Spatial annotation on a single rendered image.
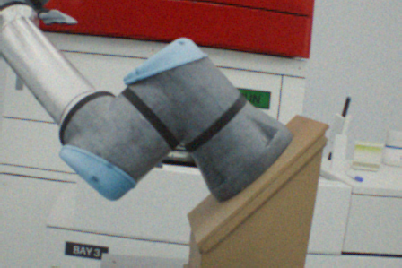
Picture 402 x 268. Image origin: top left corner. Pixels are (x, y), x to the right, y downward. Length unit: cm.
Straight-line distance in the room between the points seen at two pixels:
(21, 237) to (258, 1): 92
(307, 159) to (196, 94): 19
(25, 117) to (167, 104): 109
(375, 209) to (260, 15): 73
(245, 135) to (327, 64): 263
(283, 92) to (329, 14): 160
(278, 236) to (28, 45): 53
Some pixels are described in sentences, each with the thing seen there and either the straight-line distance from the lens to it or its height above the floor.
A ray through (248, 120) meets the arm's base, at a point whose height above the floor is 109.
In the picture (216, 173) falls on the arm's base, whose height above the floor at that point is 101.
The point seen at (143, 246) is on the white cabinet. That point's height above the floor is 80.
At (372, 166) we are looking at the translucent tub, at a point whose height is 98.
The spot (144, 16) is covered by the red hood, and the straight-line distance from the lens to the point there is 220.
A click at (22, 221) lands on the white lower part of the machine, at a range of 230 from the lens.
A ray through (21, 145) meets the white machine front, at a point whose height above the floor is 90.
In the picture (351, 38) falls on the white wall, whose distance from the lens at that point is 387.
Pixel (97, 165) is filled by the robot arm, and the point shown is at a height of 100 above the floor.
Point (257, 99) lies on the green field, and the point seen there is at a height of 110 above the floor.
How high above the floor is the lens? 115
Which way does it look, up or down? 3 degrees down
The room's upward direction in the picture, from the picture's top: 7 degrees clockwise
